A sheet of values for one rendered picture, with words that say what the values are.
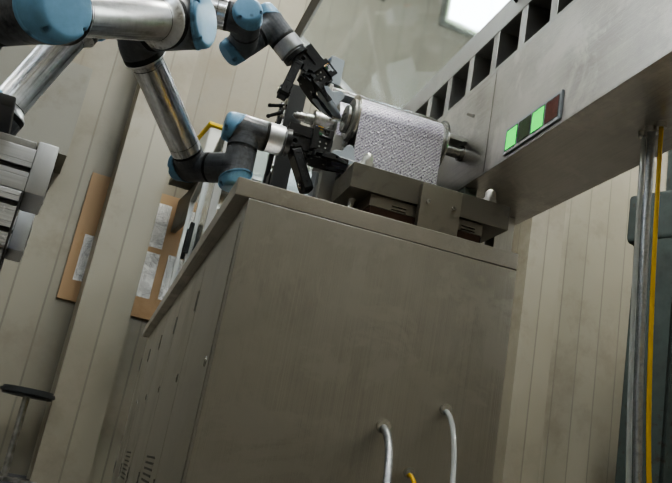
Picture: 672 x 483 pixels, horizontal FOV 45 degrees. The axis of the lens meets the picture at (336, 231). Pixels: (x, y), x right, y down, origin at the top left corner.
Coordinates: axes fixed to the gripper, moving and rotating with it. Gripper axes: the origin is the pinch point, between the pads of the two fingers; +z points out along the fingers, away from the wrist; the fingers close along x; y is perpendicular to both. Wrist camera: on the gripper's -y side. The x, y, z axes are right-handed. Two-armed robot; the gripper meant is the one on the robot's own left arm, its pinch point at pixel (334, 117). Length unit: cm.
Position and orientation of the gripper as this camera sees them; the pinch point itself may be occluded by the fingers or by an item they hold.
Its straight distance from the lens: 221.0
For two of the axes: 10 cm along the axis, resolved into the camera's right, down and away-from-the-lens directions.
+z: 6.1, 7.9, -0.1
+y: 7.3, -5.6, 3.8
